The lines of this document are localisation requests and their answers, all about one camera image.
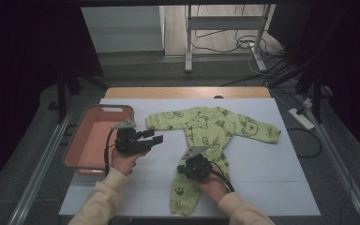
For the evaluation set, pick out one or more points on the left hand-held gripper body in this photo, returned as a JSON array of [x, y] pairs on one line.
[[131, 143]]

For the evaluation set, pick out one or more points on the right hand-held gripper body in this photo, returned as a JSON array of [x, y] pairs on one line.
[[197, 168]]

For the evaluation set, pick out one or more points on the pink plastic basket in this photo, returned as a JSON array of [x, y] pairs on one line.
[[93, 140]]

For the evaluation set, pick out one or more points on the green printed baby romper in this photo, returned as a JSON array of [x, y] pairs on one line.
[[215, 128]]

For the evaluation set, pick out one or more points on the person's left hand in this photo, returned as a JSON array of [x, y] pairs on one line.
[[125, 162]]

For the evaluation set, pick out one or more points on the person's right hand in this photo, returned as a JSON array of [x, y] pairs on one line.
[[215, 187]]

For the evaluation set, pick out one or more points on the black tripod stand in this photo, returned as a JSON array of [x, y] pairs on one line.
[[317, 93], [62, 93]]

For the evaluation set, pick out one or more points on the white cabinet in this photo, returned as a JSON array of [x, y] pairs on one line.
[[122, 28]]

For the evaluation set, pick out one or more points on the white power strip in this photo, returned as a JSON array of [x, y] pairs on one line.
[[301, 119]]

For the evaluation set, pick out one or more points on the black curtain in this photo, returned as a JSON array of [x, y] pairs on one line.
[[350, 47], [22, 62]]

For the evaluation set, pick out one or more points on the aluminium floor rail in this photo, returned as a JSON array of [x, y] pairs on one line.
[[340, 165], [43, 162]]

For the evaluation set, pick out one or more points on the white metal desk frame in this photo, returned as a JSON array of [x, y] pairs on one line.
[[222, 22]]

